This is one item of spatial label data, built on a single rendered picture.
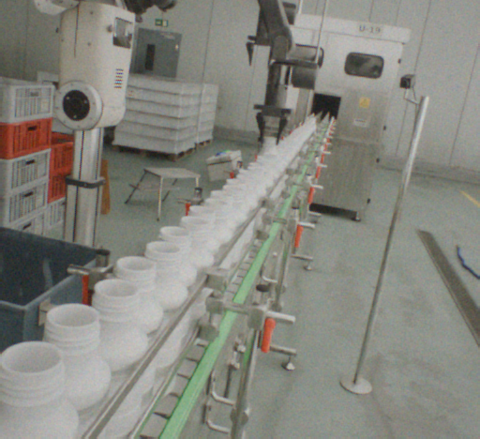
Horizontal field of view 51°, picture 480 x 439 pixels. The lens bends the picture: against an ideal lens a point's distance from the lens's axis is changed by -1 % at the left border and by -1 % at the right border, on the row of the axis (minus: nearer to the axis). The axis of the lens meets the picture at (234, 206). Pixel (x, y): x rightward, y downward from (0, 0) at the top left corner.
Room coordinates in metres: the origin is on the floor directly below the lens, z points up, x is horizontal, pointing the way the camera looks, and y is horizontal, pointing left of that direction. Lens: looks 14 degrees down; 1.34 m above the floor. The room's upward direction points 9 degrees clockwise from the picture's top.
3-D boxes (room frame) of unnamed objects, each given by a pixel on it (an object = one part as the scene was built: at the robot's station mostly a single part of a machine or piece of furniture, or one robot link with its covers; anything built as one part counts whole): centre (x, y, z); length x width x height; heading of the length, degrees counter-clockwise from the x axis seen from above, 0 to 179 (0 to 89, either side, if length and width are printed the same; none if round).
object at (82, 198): (1.70, 0.52, 0.74); 0.11 x 0.11 x 0.40; 80
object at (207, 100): (9.75, 1.24, 0.59); 1.25 x 1.03 x 1.17; 172
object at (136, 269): (0.44, 0.08, 1.08); 0.06 x 0.06 x 0.17
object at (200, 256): (0.61, 0.05, 1.08); 0.06 x 0.06 x 0.17
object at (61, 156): (3.99, 1.56, 0.55); 0.61 x 0.41 x 0.22; 173
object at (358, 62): (6.40, -0.93, 1.05); 1.60 x 1.40 x 2.10; 170
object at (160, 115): (8.17, 1.41, 0.59); 1.24 x 1.03 x 1.17; 173
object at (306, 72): (1.35, -0.10, 1.40); 0.12 x 0.09 x 0.12; 79
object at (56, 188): (3.98, 1.56, 0.33); 0.61 x 0.41 x 0.22; 173
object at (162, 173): (4.77, 0.71, 0.21); 0.61 x 0.47 x 0.41; 44
